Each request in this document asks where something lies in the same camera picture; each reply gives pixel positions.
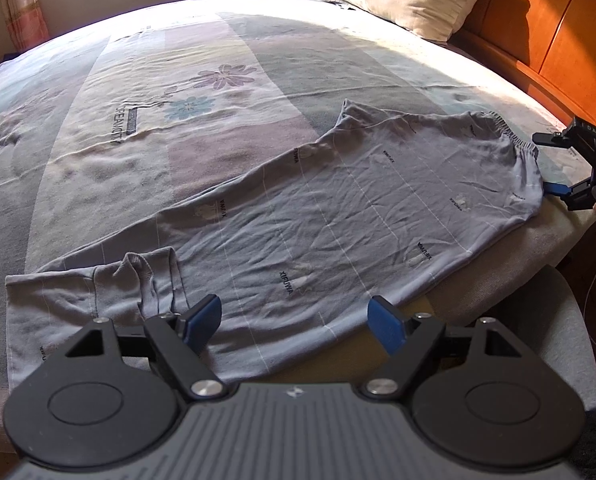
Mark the pink striped left curtain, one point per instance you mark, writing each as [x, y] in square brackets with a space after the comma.
[25, 23]

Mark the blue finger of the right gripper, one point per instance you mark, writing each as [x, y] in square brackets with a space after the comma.
[556, 189]

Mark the orange wooden headboard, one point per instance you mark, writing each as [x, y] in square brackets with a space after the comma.
[547, 48]

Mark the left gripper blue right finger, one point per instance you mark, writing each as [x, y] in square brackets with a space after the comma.
[412, 344]

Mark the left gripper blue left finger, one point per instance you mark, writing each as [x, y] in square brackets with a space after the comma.
[178, 342]

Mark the grey trousered leg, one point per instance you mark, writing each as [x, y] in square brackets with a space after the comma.
[544, 314]

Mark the grey pyjama trousers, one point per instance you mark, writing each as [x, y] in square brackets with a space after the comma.
[385, 203]

